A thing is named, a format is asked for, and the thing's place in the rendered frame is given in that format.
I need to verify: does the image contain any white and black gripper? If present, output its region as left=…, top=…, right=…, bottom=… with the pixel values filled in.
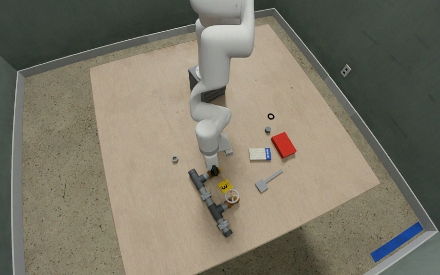
left=203, top=153, right=219, bottom=176

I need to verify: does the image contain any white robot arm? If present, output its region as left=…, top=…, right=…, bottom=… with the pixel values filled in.
left=189, top=0, right=255, bottom=157

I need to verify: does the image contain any grey pipe manifold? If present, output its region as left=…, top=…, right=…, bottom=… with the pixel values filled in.
left=188, top=169, right=240, bottom=237

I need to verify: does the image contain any red rectangular block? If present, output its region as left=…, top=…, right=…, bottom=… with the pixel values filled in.
left=271, top=132, right=296, bottom=159

